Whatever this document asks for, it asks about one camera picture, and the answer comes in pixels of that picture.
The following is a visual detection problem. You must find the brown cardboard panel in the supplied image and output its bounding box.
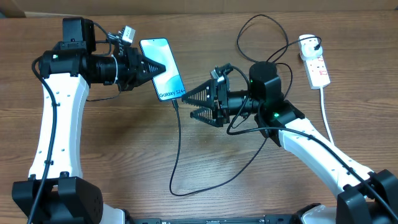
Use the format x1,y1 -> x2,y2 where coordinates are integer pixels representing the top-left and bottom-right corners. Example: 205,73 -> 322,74
1,0 -> 397,17

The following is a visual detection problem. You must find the white power extension strip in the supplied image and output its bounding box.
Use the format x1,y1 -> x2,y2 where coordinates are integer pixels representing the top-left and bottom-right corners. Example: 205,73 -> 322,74
303,56 -> 331,90

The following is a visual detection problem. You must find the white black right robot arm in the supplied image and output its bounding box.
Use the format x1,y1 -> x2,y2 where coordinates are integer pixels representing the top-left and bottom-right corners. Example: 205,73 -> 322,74
182,62 -> 397,223

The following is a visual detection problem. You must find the white extension strip cord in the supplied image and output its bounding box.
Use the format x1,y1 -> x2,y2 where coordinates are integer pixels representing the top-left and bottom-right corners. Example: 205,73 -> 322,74
319,86 -> 336,146

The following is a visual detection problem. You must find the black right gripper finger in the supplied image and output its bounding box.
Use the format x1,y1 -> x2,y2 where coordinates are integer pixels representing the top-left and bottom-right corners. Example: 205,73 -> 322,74
182,79 -> 217,110
190,108 -> 223,128

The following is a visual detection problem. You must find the white charger plug adapter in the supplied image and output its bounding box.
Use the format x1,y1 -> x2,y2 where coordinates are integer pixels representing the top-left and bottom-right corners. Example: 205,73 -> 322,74
298,34 -> 323,61

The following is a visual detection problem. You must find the black USB charging cable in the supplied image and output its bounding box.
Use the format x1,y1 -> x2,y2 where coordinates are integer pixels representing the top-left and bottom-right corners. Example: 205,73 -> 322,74
169,14 -> 322,197

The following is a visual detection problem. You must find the blue Galaxy smartphone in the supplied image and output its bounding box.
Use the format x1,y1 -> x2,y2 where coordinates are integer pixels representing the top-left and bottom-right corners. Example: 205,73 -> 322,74
139,38 -> 186,101

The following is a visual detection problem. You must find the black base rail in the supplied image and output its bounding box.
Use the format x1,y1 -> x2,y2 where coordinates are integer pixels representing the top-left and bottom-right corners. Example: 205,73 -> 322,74
126,214 -> 301,224

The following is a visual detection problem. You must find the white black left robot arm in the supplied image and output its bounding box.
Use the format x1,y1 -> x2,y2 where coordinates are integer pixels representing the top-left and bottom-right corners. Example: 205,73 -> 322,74
12,17 -> 165,223

